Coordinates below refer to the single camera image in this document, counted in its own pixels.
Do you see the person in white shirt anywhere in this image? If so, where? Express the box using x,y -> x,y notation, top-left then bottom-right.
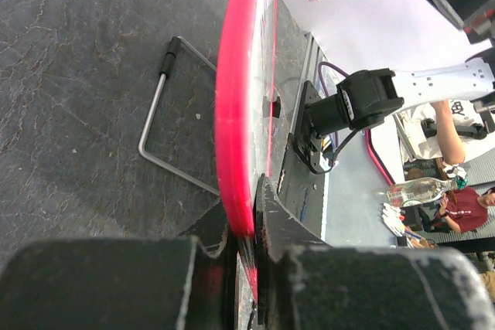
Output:
399,100 -> 494,165

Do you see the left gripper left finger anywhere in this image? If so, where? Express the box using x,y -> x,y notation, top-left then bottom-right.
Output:
1,205 -> 237,329

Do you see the pink framed whiteboard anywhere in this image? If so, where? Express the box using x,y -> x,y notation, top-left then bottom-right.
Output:
214,0 -> 278,297

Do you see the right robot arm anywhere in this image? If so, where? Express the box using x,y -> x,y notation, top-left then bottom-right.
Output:
290,0 -> 494,175

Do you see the clear glass bottle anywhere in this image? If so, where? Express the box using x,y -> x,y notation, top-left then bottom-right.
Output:
386,177 -> 459,208

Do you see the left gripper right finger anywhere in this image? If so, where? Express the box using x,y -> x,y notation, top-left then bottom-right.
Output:
255,176 -> 494,329

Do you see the metal whiteboard kickstand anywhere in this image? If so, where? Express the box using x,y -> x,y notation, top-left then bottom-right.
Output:
138,36 -> 219,196

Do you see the person in maroon shirt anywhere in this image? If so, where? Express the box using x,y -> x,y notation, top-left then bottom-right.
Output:
436,187 -> 494,233

